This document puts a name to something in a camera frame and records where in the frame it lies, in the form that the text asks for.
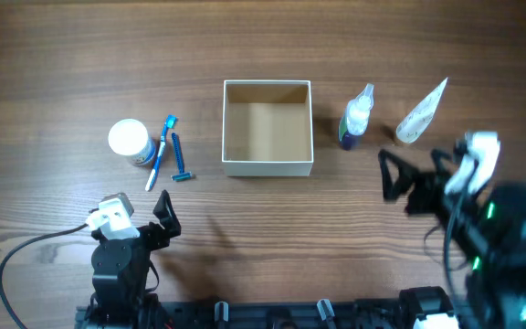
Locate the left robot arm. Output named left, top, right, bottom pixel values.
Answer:
left=76, top=190, right=181, bottom=328

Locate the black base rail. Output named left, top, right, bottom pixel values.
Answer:
left=75, top=299, right=404, bottom=329

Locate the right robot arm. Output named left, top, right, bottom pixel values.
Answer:
left=378, top=149, right=526, bottom=328

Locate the white cardboard box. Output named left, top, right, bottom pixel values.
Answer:
left=221, top=80, right=314, bottom=176

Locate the blue disposable razor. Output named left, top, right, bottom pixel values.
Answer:
left=171, top=133, right=194, bottom=182

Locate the cotton swab tub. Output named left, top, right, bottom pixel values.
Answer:
left=108, top=119, right=156, bottom=166

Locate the blue white toothbrush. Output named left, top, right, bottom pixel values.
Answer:
left=145, top=114, right=177, bottom=192

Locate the black left camera cable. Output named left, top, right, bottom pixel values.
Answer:
left=0, top=223, right=91, bottom=329

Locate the black right camera cable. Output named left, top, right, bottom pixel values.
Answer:
left=423, top=191, right=472, bottom=302

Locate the black camera cable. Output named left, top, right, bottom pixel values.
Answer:
left=0, top=223, right=91, bottom=329
left=423, top=191, right=472, bottom=302

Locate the clear spray bottle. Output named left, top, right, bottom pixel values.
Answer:
left=338, top=83, right=374, bottom=151

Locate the white leaf-print tube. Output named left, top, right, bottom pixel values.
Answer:
left=395, top=78, right=448, bottom=144

